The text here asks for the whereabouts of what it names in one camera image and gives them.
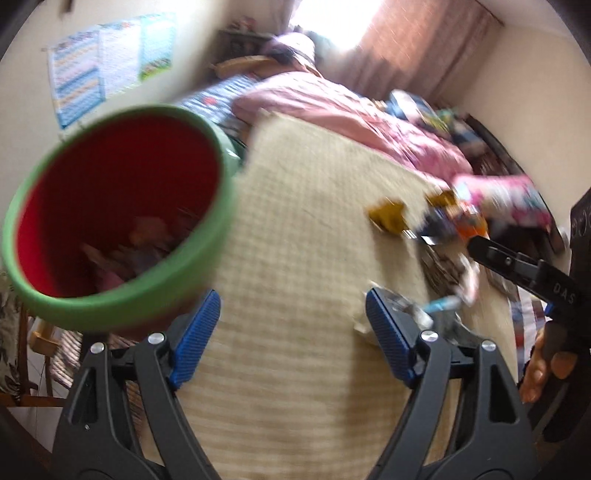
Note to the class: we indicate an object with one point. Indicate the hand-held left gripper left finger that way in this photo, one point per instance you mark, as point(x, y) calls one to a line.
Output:
point(194, 341)

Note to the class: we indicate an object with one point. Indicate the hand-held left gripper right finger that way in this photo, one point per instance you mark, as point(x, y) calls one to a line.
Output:
point(392, 341)

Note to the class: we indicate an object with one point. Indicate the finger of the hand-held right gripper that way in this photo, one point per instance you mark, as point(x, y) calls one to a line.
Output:
point(503, 263)

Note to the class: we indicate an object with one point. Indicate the orange snack bag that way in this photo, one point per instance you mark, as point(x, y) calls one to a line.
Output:
point(471, 225)

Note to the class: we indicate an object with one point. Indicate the clear plastic wrapper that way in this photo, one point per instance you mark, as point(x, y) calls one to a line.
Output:
point(445, 272)

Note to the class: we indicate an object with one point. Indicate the blue patterned snack bag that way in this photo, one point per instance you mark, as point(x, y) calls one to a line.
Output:
point(438, 226)

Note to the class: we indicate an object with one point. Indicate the pink wrapper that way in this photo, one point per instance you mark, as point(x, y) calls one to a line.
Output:
point(147, 230)

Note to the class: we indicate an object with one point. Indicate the yellow silver candy wrapper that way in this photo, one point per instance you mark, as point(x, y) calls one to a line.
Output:
point(390, 216)

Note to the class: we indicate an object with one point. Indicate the red bucket with green rim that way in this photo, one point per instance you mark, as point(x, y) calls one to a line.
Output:
point(115, 161)

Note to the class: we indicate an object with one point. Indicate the person's right hand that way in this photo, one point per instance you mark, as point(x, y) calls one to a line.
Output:
point(533, 374)

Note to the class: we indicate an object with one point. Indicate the pink floral pillow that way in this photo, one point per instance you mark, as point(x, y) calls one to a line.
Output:
point(503, 198)

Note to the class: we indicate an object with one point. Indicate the dark headboard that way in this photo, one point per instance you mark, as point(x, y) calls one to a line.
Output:
point(494, 157)

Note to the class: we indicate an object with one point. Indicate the striped seat cushion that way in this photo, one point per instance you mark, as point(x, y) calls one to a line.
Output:
point(69, 355)

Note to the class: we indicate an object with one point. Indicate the blue grey plaid pillow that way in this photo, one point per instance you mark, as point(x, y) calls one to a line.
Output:
point(466, 134)

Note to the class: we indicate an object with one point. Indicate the yellow checked tablecloth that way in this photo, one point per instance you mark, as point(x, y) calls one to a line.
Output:
point(300, 230)

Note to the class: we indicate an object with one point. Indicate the wooden chair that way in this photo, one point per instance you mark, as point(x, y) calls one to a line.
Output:
point(41, 341)

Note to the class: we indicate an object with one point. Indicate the blue white checked pillow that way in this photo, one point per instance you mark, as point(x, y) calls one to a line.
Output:
point(406, 104)

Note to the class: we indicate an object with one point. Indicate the pink duvet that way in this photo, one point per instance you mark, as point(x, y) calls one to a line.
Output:
point(332, 106)

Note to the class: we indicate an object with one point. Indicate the pink patterned curtain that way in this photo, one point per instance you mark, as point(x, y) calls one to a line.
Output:
point(415, 41)

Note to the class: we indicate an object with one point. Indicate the blue plaid cartoon bed sheet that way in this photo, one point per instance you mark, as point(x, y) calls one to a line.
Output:
point(217, 97)

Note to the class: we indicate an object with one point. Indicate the black cloth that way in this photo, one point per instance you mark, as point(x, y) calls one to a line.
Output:
point(284, 56)

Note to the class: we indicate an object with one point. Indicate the folded pink blanket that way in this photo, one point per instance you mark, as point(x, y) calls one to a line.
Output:
point(295, 46)

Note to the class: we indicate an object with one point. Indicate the dark wooden desk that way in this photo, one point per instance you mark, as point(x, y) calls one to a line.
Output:
point(231, 39)

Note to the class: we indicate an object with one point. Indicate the blue bordered wall poster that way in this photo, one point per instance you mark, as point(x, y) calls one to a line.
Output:
point(76, 78)

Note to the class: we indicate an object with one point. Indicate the white red wall poster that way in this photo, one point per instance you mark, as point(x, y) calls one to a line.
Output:
point(120, 60)

